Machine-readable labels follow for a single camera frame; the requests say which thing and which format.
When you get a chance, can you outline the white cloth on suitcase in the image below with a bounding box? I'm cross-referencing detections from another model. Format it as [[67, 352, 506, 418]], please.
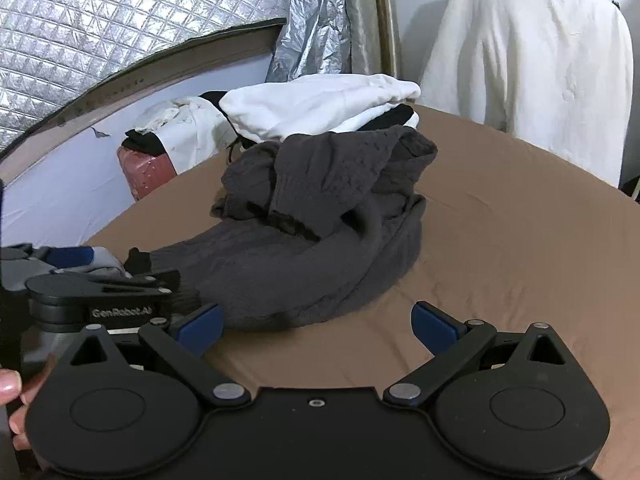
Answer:
[[122, 96, 236, 174]]

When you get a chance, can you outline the silver quilted insulation panel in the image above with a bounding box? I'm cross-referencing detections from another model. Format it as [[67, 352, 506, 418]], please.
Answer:
[[1, 0, 288, 151]]

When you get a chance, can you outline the crumpled silver foil curtain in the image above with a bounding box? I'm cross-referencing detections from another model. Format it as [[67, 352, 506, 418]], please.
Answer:
[[266, 0, 350, 82]]

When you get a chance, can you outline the beige curtain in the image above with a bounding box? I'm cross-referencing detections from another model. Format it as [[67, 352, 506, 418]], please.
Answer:
[[346, 0, 401, 78]]

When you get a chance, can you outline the black folded garment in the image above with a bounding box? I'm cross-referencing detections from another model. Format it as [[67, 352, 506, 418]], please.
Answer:
[[358, 104, 414, 131]]

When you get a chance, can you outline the white cloth draped chair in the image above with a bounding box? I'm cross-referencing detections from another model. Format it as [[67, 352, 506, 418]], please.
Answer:
[[419, 0, 634, 186]]

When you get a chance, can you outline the grey blue garment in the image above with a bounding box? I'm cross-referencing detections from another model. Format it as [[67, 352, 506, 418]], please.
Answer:
[[0, 242, 132, 286]]

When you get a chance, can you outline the brown bed sheet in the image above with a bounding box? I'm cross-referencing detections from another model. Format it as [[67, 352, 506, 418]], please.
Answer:
[[84, 103, 640, 480]]

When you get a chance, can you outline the red suitcase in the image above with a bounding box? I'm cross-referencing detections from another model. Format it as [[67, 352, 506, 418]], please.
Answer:
[[116, 146, 177, 202]]

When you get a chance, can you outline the person's left hand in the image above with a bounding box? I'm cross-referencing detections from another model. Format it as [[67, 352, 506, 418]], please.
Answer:
[[0, 354, 56, 451]]

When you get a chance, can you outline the dark grey knit sweater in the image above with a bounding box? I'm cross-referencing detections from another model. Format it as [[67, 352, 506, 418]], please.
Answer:
[[150, 126, 437, 330]]

